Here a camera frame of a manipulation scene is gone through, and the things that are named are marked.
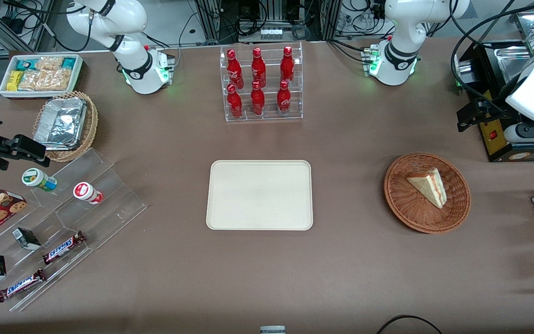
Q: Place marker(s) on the green label yogurt cup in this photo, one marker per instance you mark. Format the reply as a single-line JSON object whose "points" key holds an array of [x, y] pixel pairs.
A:
{"points": [[37, 179]]}

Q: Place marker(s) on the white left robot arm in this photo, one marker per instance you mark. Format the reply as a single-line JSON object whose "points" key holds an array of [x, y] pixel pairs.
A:
{"points": [[403, 28]]}

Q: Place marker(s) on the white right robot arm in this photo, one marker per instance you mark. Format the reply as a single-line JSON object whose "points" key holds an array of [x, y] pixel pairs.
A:
{"points": [[128, 23]]}

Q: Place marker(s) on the triangle sandwich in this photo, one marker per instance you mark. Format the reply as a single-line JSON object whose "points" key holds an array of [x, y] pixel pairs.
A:
{"points": [[429, 188]]}

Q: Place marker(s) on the teal snack packet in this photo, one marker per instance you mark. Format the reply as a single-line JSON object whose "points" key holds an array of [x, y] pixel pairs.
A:
{"points": [[69, 62], [26, 64]]}

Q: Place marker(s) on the small clear cracker bag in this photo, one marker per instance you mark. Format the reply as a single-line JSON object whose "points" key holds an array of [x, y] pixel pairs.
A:
{"points": [[50, 63]]}

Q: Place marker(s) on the grey device edge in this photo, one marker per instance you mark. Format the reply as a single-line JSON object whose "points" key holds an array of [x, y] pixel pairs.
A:
{"points": [[272, 330]]}

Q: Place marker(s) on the small black box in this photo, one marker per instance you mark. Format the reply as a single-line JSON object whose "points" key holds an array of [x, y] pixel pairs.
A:
{"points": [[27, 239]]}

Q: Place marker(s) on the light wicker basket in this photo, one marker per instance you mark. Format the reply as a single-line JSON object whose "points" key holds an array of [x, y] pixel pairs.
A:
{"points": [[92, 125]]}

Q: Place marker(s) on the clear acrylic bottle rack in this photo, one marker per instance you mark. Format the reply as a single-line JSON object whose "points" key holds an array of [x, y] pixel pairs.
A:
{"points": [[269, 116]]}

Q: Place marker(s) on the silver foil container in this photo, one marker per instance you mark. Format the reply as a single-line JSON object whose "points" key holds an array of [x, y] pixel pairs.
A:
{"points": [[60, 124]]}

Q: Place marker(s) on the beige plastic tray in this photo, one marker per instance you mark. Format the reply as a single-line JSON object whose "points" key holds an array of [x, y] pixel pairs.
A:
{"points": [[257, 195]]}

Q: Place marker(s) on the white rectangular snack bin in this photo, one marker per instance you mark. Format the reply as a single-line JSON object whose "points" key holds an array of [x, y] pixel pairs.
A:
{"points": [[78, 76]]}

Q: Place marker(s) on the large clear cracker bag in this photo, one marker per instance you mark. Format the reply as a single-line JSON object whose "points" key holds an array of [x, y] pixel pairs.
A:
{"points": [[47, 80]]}

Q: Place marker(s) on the red label yogurt cup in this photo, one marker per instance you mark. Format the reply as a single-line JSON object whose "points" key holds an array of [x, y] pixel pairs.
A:
{"points": [[86, 192]]}

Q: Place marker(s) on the yellow snack packet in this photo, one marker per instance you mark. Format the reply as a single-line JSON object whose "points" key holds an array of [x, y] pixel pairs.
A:
{"points": [[14, 81]]}

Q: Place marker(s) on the round brown wicker basket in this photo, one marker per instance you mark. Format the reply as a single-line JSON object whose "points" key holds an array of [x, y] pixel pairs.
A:
{"points": [[401, 204]]}

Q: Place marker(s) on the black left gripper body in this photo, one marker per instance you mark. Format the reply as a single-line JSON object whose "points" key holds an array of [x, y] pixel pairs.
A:
{"points": [[500, 112]]}

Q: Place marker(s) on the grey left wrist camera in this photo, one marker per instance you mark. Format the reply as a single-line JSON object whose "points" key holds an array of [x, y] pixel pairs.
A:
{"points": [[515, 133]]}

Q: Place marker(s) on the black food warmer appliance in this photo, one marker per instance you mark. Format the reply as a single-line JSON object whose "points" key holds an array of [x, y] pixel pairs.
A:
{"points": [[494, 65]]}

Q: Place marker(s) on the red cola bottle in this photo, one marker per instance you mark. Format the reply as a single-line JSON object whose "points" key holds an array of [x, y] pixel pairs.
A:
{"points": [[234, 72], [258, 69], [257, 101], [287, 67], [234, 104], [283, 99]]}

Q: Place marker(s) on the snickers bar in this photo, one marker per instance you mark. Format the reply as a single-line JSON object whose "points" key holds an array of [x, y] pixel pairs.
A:
{"points": [[21, 285], [63, 248]]}

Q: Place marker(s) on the clear acrylic stepped display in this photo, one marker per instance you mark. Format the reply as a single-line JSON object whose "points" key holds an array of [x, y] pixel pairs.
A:
{"points": [[109, 208]]}

